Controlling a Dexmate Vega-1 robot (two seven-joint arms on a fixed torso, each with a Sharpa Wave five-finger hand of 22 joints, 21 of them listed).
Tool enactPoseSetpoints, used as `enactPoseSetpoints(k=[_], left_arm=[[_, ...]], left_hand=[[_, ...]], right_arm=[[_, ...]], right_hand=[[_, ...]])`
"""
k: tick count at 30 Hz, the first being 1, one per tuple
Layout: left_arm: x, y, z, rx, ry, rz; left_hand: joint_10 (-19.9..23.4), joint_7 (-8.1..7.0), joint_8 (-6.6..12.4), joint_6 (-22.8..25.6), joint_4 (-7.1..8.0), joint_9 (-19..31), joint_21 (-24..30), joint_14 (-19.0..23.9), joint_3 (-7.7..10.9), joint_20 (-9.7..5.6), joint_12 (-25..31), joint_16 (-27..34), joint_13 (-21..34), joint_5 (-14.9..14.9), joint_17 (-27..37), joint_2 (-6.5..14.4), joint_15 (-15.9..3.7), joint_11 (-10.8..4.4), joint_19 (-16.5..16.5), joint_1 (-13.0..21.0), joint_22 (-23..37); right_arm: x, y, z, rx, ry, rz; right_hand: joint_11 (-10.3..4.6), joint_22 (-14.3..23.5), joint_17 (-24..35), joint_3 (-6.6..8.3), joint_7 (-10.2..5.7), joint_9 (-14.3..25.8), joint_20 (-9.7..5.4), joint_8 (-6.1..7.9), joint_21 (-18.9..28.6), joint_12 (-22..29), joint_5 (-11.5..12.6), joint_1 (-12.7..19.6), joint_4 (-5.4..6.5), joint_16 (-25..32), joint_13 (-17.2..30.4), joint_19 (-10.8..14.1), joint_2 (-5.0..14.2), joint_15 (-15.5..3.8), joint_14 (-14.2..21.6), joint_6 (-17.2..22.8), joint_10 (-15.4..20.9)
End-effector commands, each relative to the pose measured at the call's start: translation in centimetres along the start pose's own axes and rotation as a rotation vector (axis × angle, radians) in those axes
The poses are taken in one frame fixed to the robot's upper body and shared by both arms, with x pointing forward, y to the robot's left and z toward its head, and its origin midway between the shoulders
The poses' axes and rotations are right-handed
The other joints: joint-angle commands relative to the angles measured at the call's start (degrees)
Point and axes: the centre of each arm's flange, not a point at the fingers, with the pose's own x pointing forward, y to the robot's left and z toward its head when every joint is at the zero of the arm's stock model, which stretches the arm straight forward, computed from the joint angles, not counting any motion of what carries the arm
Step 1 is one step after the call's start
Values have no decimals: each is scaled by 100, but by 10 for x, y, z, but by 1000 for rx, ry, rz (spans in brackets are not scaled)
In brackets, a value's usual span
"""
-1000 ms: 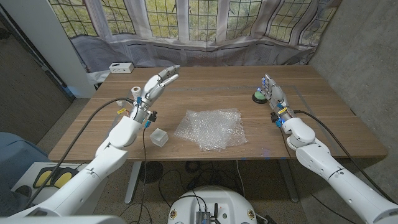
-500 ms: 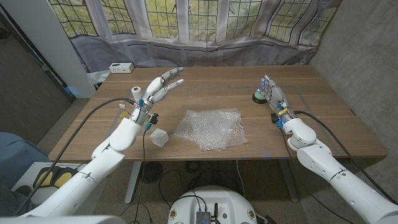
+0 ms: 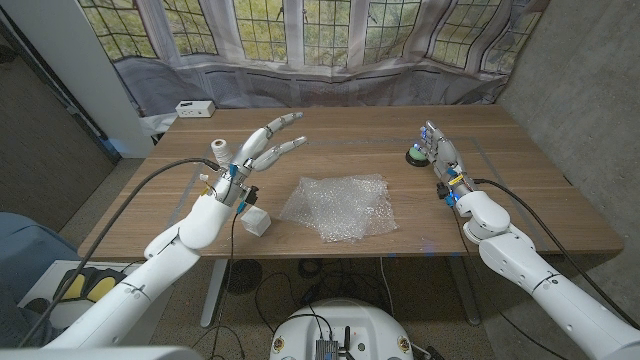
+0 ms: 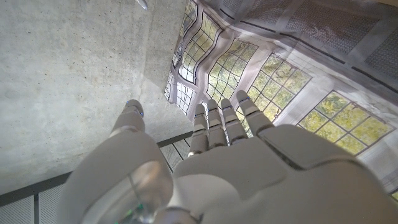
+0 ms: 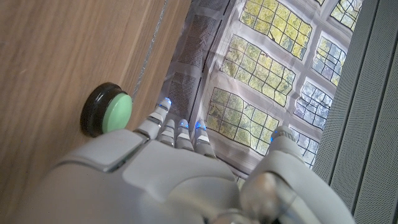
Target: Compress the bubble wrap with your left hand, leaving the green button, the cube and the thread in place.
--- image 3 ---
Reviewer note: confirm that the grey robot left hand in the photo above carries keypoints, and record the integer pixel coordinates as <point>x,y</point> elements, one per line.
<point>255,150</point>

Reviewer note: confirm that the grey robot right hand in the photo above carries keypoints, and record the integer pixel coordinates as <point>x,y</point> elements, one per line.
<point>445,155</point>

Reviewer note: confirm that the clear bubble wrap sheet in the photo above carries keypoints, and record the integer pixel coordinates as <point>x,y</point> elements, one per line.
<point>340,205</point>

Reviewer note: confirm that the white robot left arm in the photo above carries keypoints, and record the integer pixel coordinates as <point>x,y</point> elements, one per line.
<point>165,255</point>

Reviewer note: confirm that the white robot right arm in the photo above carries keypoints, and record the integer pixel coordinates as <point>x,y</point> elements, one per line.
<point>525,265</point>

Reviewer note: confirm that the green button black base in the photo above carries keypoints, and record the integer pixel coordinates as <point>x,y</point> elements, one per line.
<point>415,155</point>

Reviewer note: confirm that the white thread spool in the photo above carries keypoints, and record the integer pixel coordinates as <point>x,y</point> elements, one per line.
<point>220,150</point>

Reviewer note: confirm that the white cube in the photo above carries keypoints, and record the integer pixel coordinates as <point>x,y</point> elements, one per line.
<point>257,222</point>

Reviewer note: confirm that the white power strip box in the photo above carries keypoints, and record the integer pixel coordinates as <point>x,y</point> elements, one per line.
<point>195,108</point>

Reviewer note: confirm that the printed window backdrop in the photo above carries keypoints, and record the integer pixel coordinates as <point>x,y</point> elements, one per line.
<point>325,50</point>

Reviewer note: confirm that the black round floor disc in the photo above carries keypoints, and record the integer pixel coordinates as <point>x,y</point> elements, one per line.
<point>242,276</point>

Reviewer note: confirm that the grey table leg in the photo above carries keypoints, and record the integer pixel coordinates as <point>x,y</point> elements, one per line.
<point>465,295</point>

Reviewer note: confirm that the white table leg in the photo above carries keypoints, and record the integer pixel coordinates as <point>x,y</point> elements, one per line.
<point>212,295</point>

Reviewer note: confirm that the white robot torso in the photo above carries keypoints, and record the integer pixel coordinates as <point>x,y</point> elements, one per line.
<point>350,320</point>

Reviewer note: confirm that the black yellow foot pedal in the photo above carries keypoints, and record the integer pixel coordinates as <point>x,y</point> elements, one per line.
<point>102,289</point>
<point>75,287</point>

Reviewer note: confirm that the grey electronics box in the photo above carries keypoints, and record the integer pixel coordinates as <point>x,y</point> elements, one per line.
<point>326,350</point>

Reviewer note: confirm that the white floor mat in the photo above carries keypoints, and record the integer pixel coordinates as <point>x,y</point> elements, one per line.
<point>45,280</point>

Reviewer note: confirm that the blue upholstered seat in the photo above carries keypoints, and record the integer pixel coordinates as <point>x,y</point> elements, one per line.
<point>25,245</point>

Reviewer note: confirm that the dark shoe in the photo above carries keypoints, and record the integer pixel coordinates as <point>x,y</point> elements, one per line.
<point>37,306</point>

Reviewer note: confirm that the person leg blue jeans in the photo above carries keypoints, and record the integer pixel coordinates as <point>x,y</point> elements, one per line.
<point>20,325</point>

